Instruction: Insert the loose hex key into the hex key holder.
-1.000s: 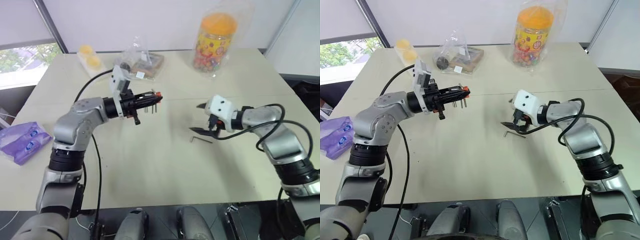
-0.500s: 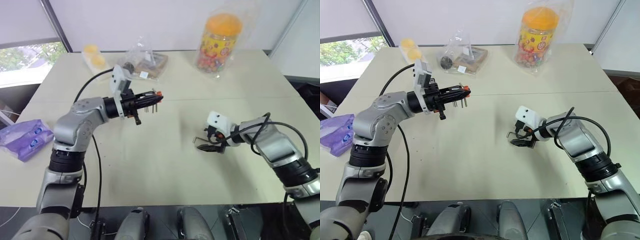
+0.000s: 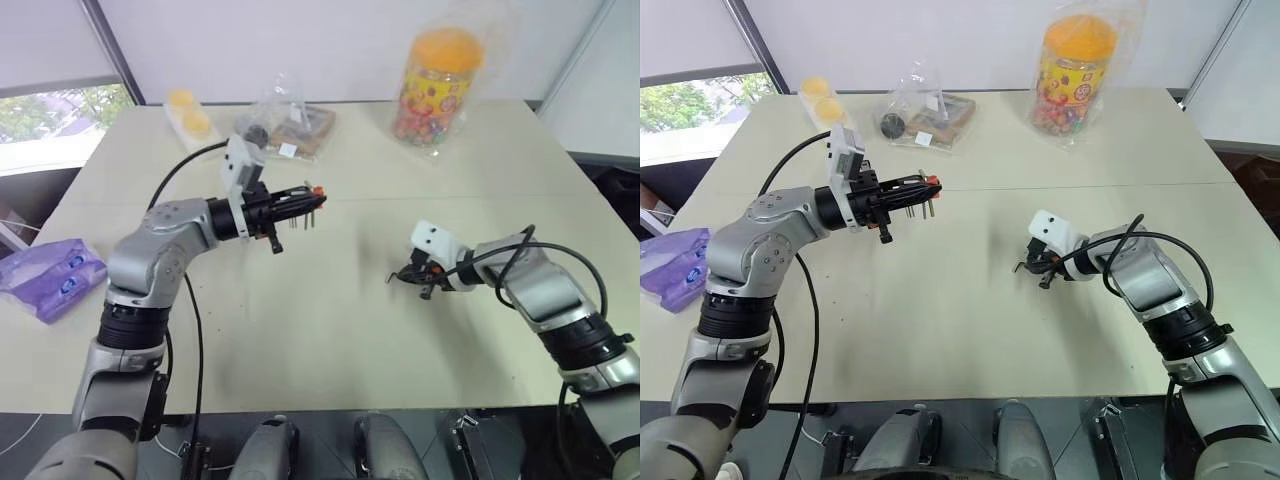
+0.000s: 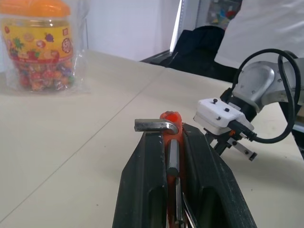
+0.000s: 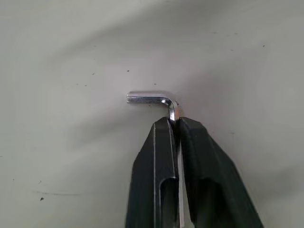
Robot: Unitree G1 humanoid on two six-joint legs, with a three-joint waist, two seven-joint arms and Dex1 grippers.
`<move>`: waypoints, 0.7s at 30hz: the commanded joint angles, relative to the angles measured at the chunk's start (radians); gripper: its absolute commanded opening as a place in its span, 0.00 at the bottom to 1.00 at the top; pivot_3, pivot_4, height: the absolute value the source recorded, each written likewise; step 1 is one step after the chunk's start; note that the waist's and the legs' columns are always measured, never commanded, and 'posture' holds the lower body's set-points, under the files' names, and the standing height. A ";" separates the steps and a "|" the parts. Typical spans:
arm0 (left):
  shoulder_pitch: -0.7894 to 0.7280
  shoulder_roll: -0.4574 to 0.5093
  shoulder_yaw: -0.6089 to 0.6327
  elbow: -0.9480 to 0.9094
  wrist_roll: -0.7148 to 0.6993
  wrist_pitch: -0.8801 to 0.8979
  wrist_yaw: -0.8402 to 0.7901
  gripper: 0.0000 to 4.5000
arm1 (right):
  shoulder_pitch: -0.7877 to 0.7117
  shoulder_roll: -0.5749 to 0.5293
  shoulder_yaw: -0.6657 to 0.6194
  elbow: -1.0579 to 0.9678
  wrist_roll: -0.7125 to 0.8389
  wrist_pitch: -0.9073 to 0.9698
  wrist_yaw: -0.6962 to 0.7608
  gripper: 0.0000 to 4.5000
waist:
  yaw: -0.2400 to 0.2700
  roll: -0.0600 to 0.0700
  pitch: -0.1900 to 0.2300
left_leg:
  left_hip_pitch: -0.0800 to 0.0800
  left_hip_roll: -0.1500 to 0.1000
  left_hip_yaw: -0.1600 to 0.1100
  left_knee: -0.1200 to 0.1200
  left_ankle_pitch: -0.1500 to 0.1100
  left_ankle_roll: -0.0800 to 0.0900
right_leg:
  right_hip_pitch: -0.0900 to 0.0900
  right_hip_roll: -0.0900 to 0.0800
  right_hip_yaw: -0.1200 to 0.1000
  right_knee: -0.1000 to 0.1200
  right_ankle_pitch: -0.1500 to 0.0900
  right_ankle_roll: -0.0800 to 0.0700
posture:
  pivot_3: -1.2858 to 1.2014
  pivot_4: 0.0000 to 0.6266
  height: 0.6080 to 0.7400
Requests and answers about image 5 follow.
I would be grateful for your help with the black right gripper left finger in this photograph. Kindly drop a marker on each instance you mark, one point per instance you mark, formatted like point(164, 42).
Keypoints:
point(147, 166)

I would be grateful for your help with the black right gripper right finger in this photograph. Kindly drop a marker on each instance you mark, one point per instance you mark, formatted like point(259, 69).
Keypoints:
point(213, 171)

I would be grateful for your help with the silver hex key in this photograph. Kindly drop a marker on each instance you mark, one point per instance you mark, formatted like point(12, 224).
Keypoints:
point(152, 96)

